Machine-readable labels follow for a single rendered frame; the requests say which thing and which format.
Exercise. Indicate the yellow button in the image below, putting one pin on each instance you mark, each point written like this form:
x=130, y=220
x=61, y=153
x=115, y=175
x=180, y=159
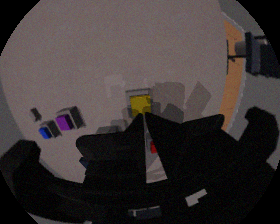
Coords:
x=139, y=101

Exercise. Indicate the blue button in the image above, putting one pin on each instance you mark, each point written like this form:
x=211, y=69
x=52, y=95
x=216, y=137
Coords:
x=48, y=129

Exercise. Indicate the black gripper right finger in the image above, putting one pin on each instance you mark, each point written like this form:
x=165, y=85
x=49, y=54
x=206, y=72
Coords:
x=171, y=139

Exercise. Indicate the red button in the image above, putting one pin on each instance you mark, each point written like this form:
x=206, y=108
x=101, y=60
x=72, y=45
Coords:
x=149, y=143

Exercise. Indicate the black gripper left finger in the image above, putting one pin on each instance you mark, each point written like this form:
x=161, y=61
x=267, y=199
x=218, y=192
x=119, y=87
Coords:
x=128, y=144

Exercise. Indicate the purple button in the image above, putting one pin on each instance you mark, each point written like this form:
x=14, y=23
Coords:
x=69, y=119

